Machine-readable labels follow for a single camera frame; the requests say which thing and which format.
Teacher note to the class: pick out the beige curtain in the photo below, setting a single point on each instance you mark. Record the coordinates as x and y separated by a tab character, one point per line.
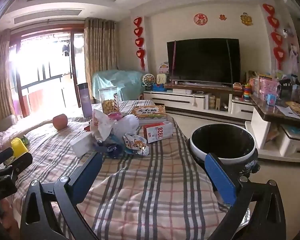
6	102
100	48

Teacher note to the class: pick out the left beige curtain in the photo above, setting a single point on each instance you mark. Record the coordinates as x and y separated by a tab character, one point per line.
6	102

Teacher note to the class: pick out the white tv cabinet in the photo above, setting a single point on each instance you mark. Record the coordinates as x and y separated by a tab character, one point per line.
225	105

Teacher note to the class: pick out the orange children's book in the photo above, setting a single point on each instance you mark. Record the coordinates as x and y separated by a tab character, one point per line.
149	114

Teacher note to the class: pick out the right red heart decoration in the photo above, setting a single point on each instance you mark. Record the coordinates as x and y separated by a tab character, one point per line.
276	37

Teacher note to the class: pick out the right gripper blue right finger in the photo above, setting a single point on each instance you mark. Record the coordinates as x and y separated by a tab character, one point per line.
223	178

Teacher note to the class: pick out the rainbow stacking ring toy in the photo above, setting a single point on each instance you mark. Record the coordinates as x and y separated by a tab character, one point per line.
247	92

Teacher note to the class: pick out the blue plastic snack bag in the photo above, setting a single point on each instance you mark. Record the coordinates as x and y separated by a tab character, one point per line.
112	147

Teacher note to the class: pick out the right beige curtain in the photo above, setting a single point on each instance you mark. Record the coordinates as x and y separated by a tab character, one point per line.
100	48

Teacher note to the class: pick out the teal covered armchair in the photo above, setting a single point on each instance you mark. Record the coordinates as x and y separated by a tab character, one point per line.
128	83

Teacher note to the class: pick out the black flat television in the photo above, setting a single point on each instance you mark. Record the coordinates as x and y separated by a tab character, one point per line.
216	60

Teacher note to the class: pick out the red apple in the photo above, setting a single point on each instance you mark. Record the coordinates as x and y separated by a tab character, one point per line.
60	122

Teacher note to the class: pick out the black white trash bin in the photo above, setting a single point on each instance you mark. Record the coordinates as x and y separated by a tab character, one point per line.
234	146

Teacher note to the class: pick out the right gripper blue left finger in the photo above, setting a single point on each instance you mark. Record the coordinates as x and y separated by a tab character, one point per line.
83	178

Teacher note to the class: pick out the purple thermos bottle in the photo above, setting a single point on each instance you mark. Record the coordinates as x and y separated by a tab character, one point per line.
85	99

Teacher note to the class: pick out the red heart decoration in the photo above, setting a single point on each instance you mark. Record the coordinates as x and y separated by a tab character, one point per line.
139	41
276	37

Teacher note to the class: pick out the ferris wheel toy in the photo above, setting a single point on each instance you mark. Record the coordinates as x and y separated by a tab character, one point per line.
148	80

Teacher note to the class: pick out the left red heart decoration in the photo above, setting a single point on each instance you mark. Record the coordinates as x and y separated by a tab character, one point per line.
139	41

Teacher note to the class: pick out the plaid checkered blanket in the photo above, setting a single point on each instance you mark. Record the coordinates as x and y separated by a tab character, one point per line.
164	195

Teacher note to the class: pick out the clear cookie jar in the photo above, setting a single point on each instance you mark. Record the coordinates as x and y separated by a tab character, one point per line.
109	100

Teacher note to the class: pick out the pink storage box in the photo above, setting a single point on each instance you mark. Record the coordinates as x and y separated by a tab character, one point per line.
267	86

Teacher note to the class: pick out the cartoon snack wrapper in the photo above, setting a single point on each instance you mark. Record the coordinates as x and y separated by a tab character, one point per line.
135	144

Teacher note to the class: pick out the white paper sheet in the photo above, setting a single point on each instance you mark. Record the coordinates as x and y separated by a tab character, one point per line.
288	112

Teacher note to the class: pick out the red white 1928 box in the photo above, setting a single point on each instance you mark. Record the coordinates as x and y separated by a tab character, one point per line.
158	131

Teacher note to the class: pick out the yellow plastic cup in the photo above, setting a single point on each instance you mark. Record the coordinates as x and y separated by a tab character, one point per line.
18	147

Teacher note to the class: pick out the brown marble coffee table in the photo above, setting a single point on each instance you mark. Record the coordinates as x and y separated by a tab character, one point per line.
277	136

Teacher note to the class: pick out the white fluffy foam net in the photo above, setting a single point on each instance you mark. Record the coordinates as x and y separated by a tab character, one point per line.
128	124

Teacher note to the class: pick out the person's left hand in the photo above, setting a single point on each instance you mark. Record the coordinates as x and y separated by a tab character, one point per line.
8	221

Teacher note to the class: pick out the white foam block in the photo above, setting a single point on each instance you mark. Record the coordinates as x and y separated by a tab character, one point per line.
82	144

